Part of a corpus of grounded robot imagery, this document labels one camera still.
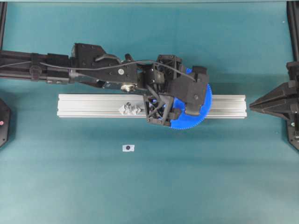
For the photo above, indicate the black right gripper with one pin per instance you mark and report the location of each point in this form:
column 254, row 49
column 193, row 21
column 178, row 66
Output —
column 290, row 89

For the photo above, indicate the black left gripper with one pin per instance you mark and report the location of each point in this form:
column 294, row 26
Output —
column 157, row 75

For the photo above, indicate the large blue gear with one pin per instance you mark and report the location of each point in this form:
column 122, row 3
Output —
column 186, row 121

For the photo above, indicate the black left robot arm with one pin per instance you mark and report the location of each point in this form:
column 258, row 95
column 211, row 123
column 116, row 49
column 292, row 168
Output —
column 93, row 66

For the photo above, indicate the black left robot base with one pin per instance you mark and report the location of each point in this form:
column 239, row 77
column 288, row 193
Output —
column 5, row 115

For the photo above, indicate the steel shaft with brackets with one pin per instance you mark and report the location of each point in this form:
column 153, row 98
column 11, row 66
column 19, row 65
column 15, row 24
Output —
column 128, row 108

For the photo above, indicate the white marker sticker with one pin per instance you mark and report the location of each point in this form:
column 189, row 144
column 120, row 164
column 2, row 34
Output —
column 128, row 148

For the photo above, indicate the green table mat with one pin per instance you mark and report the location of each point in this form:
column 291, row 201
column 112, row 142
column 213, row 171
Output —
column 223, row 171

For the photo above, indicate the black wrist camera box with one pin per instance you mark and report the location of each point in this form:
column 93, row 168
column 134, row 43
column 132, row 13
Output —
column 190, row 89

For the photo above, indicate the black right frame post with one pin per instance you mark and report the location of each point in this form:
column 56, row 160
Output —
column 292, row 8

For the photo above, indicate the black frame post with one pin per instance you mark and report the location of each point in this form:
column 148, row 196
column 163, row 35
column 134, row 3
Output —
column 3, row 13
column 292, row 8

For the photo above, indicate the silver aluminium extrusion rail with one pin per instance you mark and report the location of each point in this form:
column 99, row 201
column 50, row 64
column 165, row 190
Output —
column 108, row 105

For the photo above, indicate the black left frame post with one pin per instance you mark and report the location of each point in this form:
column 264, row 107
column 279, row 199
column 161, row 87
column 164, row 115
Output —
column 3, row 13

